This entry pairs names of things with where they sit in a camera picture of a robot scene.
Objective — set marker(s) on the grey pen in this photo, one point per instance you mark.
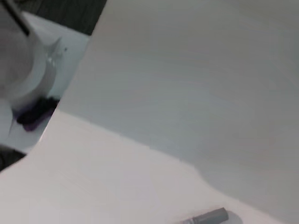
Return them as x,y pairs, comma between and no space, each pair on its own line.
210,217

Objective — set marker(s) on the white robot torso base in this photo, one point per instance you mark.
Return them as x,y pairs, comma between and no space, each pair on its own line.
25,65

